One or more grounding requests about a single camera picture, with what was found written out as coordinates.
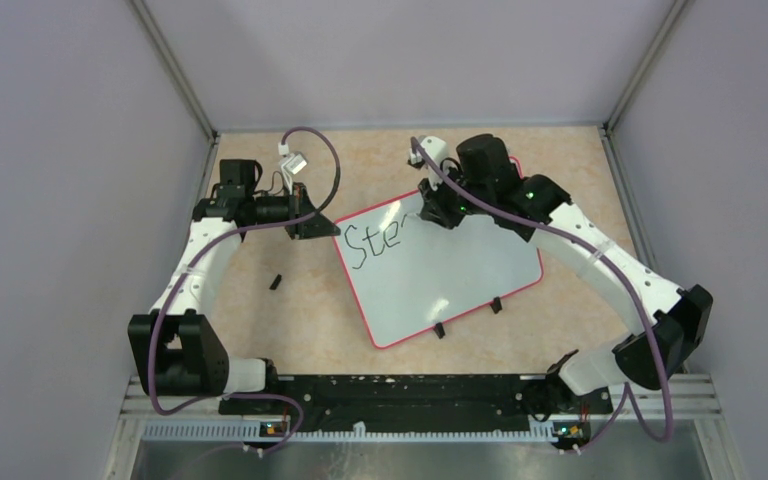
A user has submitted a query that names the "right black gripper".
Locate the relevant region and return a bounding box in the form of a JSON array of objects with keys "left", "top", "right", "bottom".
[{"left": 419, "top": 162, "right": 493, "bottom": 230}]

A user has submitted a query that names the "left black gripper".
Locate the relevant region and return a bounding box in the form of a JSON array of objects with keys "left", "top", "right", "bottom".
[{"left": 247, "top": 181, "right": 340, "bottom": 239}]

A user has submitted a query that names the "black marker cap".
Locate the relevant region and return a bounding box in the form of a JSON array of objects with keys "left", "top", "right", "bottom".
[{"left": 269, "top": 274, "right": 283, "bottom": 291}]

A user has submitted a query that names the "pink framed whiteboard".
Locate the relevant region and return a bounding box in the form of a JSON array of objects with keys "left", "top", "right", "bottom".
[{"left": 334, "top": 190, "right": 544, "bottom": 349}]

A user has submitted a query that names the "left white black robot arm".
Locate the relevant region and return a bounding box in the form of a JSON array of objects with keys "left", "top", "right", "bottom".
[{"left": 127, "top": 152, "right": 340, "bottom": 414}]

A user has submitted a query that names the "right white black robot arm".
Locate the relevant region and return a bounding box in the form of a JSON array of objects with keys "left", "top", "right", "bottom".
[{"left": 408, "top": 133, "right": 713, "bottom": 412}]

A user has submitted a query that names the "black whiteboard foot clip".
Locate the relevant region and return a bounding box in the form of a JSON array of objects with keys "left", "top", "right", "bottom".
[
  {"left": 489, "top": 297, "right": 503, "bottom": 314},
  {"left": 433, "top": 322, "right": 446, "bottom": 339}
]

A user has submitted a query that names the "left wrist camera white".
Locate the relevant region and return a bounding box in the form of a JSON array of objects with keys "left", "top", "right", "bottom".
[{"left": 278, "top": 142, "right": 307, "bottom": 190}]

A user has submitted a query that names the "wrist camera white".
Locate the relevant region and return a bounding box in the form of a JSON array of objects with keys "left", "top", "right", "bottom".
[
  {"left": 407, "top": 136, "right": 449, "bottom": 190},
  {"left": 278, "top": 142, "right": 307, "bottom": 190}
]

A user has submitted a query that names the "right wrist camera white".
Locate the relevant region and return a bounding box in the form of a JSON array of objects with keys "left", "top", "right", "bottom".
[{"left": 407, "top": 136, "right": 449, "bottom": 190}]

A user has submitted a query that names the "white slotted cable duct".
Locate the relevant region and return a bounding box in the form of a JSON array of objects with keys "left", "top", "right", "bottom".
[{"left": 142, "top": 420, "right": 558, "bottom": 443}]

